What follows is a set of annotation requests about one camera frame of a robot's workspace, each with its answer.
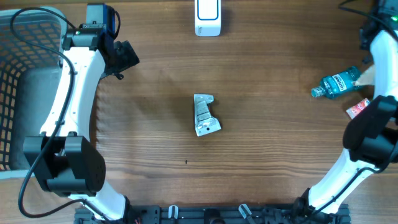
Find clear bag with printed card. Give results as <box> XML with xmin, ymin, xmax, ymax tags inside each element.
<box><xmin>193</xmin><ymin>94</ymin><xmax>221</xmax><ymax>137</ymax></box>

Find blue mouthwash bottle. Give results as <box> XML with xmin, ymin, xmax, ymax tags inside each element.
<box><xmin>311</xmin><ymin>66</ymin><xmax>362</xmax><ymax>100</ymax></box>

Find small red packet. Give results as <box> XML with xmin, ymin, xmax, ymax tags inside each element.
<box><xmin>346</xmin><ymin>98</ymin><xmax>370</xmax><ymax>119</ymax></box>

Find white box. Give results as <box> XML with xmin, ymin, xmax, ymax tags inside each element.
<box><xmin>353</xmin><ymin>64</ymin><xmax>376</xmax><ymax>86</ymax></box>

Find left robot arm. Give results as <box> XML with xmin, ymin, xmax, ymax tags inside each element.
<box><xmin>23</xmin><ymin>3</ymin><xmax>140</xmax><ymax>223</ymax></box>

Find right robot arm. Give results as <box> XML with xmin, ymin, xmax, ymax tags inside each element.
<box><xmin>282</xmin><ymin>1</ymin><xmax>397</xmax><ymax>223</ymax></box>

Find white barcode scanner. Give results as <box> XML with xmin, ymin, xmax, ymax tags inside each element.
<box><xmin>194</xmin><ymin>0</ymin><xmax>221</xmax><ymax>37</ymax></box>

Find grey plastic mesh basket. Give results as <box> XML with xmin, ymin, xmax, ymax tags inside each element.
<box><xmin>1</xmin><ymin>6</ymin><xmax>67</xmax><ymax>180</ymax></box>

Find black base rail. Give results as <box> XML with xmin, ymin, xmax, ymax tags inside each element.
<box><xmin>73</xmin><ymin>203</ymin><xmax>351</xmax><ymax>224</ymax></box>

